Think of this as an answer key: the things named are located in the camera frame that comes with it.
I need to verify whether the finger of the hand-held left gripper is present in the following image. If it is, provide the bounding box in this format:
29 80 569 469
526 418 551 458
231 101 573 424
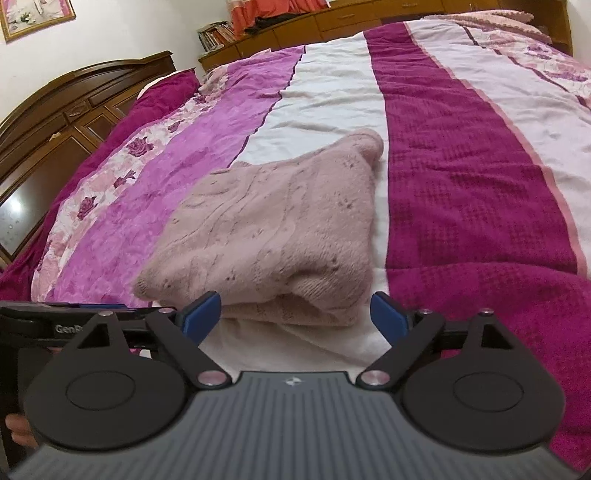
0 300 178 325

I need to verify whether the magenta pillow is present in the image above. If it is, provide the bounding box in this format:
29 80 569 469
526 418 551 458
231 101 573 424
136 68 202 112

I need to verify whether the pink floral bedspread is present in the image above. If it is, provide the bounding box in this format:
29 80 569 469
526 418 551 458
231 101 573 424
0 18 591 467

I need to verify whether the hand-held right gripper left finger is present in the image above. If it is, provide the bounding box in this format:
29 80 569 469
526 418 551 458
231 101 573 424
75 290 230 390

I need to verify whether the wooden drawer cabinet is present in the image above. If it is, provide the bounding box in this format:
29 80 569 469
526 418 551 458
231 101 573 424
198 0 574 72

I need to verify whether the pink knitted cardigan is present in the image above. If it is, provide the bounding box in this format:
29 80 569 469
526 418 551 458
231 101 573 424
133 129 386 328

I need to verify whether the person's left hand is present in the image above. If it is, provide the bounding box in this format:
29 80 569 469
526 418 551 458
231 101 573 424
4 412 38 449

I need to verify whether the row of books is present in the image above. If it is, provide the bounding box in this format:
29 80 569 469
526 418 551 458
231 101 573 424
198 22 237 52

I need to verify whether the wooden headboard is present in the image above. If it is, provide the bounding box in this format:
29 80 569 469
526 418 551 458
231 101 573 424
0 51 178 269

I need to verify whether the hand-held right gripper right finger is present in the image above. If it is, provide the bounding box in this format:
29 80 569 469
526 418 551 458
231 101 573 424
359 291 516 387

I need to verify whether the framed wall picture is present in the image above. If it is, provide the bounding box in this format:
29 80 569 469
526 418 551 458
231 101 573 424
0 0 77 45

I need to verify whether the dark cloth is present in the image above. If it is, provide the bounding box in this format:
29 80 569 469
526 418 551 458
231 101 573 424
244 15 303 34

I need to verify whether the orange cloth on dresser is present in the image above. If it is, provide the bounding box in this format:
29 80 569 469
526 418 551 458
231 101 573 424
228 0 332 37

